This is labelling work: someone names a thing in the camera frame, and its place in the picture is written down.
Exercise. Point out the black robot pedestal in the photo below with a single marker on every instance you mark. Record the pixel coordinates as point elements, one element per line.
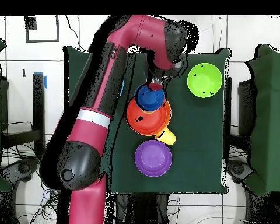
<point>140,210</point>

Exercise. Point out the dark green table cloth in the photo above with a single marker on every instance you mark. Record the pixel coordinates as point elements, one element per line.
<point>196,144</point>

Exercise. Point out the black metal stand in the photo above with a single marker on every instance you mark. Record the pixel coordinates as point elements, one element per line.
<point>38,112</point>

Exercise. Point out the red plastic bowl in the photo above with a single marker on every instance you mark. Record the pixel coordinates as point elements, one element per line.
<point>149,123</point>

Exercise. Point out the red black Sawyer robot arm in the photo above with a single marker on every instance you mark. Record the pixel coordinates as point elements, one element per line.
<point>142,30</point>

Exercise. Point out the small dark blue bowl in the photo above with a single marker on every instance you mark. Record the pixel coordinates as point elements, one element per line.
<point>150,99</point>

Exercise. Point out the purple plastic bowl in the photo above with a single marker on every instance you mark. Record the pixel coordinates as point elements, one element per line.
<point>153,158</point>

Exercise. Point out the green plastic bowl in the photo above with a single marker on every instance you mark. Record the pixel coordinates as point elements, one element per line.
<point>204,80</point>

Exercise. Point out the light blue plastic bowl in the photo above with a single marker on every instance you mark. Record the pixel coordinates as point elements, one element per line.
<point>122,87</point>

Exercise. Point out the large orange plastic bowl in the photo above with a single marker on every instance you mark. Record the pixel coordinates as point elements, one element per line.
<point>169,114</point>

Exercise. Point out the yellow plastic cup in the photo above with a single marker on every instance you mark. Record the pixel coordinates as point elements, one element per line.
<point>168,137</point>

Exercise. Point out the black square floor frame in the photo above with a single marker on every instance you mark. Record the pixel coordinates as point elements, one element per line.
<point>26,35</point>

